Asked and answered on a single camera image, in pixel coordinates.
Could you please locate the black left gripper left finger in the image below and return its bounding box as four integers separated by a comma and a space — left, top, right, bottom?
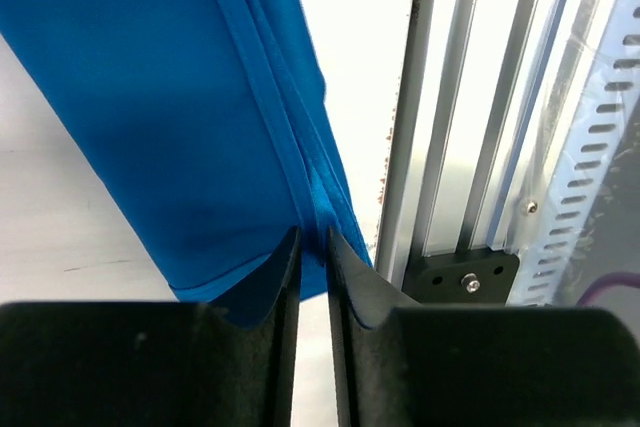
1, 229, 301, 426

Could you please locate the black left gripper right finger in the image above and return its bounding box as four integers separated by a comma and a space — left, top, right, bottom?
326, 232, 639, 426

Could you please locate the blue cloth napkin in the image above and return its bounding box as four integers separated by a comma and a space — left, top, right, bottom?
1, 0, 368, 302

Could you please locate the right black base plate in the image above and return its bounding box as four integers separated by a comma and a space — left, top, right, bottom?
402, 248, 520, 306

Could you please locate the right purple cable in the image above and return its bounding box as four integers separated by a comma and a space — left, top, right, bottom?
577, 271, 640, 308

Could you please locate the slotted grey cable duct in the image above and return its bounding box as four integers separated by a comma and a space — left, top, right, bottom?
507, 0, 639, 305

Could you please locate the aluminium front rail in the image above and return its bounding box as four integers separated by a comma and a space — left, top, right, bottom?
374, 0, 640, 308

